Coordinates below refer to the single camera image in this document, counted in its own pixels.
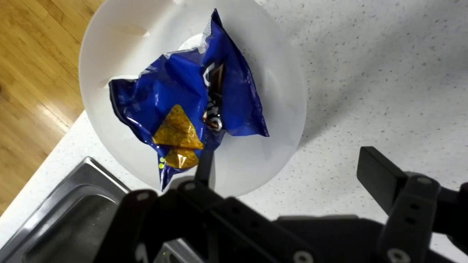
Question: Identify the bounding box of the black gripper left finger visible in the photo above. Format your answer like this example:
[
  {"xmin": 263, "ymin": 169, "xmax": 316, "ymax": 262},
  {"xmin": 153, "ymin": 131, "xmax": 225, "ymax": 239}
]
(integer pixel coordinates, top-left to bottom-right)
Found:
[{"xmin": 92, "ymin": 148, "xmax": 323, "ymax": 263}]

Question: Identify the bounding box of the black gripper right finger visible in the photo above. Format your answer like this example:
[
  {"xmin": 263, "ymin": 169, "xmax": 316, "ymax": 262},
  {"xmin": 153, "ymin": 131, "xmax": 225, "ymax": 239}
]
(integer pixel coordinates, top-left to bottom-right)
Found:
[{"xmin": 355, "ymin": 145, "xmax": 468, "ymax": 263}]

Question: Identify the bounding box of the stainless steel sink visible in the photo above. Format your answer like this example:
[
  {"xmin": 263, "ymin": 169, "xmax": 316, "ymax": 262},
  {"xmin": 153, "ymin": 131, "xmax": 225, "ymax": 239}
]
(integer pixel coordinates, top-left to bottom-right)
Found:
[{"xmin": 0, "ymin": 156, "xmax": 197, "ymax": 263}]

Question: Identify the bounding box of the blue doritos packet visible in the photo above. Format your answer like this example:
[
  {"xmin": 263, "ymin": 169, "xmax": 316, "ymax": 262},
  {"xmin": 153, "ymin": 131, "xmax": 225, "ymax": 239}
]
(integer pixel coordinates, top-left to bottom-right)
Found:
[{"xmin": 106, "ymin": 8, "xmax": 270, "ymax": 194}]

